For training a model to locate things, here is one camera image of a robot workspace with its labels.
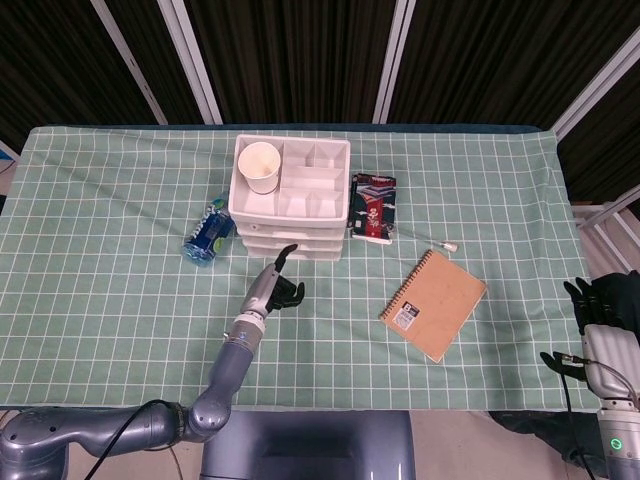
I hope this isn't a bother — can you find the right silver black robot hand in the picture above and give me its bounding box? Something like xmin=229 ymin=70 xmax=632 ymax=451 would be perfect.
xmin=539 ymin=277 xmax=640 ymax=400

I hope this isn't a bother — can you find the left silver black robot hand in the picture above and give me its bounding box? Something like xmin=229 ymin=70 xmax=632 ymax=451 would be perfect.
xmin=241 ymin=243 xmax=306 ymax=321

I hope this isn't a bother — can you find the white plastic drawer organizer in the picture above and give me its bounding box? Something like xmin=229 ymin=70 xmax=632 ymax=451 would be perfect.
xmin=228 ymin=133 xmax=352 ymax=263

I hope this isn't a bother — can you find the blue plastic water bottle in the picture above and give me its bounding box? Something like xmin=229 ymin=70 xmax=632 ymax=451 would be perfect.
xmin=181 ymin=194 xmax=237 ymax=266

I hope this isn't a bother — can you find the green checkered tablecloth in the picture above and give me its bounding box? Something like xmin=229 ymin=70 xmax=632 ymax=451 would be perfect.
xmin=0 ymin=124 xmax=604 ymax=414

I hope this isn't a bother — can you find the white paper cup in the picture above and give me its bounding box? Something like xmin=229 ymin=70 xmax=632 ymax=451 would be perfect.
xmin=237 ymin=141 xmax=282 ymax=196

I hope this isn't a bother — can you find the aluminium extrusion rack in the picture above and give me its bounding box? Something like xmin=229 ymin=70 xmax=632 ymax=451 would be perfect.
xmin=572 ymin=184 xmax=640 ymax=274

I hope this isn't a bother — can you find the red black snack packet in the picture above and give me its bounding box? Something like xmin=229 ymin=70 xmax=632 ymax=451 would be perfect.
xmin=349 ymin=172 xmax=399 ymax=240

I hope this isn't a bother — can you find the grey-blue robot torso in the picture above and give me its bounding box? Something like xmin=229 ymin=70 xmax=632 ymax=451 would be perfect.
xmin=199 ymin=410 xmax=416 ymax=480

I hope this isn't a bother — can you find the kraft spiral notebook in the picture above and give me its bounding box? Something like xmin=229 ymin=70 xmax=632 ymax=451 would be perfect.
xmin=378 ymin=248 xmax=489 ymax=365

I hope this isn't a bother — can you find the white pen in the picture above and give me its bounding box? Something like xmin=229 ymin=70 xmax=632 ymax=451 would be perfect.
xmin=397 ymin=230 xmax=460 ymax=253

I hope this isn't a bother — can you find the black right hand cable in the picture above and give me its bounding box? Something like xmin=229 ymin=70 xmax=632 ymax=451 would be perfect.
xmin=552 ymin=352 xmax=639 ymax=480

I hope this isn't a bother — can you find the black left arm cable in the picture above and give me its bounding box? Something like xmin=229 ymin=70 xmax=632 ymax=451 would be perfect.
xmin=82 ymin=398 xmax=169 ymax=480

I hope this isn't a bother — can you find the white frame post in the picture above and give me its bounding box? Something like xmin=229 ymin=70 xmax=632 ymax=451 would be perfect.
xmin=372 ymin=0 xmax=417 ymax=125
xmin=157 ymin=0 xmax=224 ymax=125
xmin=89 ymin=0 xmax=169 ymax=125
xmin=552 ymin=37 xmax=640 ymax=142

